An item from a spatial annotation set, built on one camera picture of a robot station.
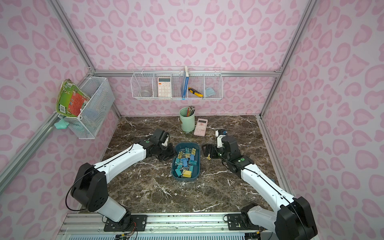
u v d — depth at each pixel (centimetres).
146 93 97
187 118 101
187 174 88
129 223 70
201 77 95
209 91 101
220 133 72
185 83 86
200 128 110
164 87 93
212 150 70
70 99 72
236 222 72
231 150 60
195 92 97
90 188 44
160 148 71
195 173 88
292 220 39
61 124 62
